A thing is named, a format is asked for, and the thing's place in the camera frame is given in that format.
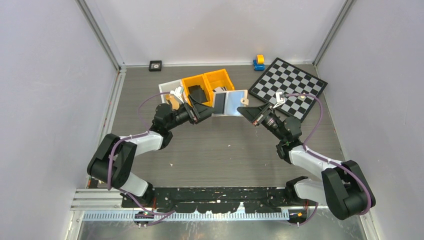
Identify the small black square box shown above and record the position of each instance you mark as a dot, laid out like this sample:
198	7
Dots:
155	66

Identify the black white chessboard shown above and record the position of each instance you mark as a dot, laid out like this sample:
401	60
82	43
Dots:
282	76

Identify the black cards in orange bin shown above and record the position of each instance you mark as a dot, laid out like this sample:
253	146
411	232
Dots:
198	93

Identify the right orange plastic bin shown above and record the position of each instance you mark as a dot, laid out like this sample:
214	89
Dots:
218	78

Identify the blue yellow toy car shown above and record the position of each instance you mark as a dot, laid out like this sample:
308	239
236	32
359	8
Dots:
259	63

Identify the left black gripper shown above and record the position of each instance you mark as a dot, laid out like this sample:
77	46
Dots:
204	111

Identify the white plastic bin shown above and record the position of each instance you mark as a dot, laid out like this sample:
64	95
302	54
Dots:
171	86

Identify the beige leather card holder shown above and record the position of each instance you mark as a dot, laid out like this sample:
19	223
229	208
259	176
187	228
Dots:
226	103

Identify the white striped card in bin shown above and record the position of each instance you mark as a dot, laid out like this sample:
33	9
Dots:
220	89

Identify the gold cards in white bin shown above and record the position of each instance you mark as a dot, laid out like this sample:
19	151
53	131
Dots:
172	101

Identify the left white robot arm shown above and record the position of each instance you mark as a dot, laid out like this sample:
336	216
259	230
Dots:
114	157

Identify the middle orange plastic bin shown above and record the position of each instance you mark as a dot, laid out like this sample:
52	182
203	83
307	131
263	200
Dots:
198	80

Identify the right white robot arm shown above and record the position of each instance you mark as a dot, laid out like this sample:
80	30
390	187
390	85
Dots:
341	185

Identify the orange plastic bin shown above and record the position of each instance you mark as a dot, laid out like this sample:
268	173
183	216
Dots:
198	80
218	78

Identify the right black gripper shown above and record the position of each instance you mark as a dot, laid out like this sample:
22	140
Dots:
254	114

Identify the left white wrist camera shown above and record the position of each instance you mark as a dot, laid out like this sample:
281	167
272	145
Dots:
178	94

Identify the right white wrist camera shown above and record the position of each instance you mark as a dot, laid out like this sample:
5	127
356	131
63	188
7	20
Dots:
280	99

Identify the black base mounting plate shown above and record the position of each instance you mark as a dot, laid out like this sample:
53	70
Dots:
217	200

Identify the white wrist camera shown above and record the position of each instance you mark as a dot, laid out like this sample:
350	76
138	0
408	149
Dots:
280	99
178	94

